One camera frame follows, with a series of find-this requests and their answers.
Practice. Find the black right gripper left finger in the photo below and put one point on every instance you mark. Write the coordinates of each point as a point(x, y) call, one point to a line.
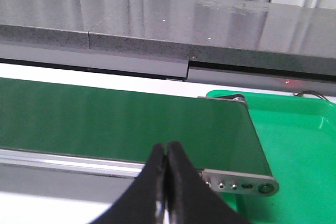
point(144, 200)

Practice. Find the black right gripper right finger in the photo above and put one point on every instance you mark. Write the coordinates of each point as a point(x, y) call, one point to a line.
point(189, 198)

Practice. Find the green conveyor belt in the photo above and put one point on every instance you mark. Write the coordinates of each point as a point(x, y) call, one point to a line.
point(94, 122)

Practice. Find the green plastic tray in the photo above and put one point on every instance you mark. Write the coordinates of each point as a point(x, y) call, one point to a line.
point(298, 138)

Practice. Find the grey stone counter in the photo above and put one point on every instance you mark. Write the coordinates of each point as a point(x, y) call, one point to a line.
point(232, 43)

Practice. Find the aluminium conveyor frame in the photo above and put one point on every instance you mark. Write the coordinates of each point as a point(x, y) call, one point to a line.
point(105, 179)

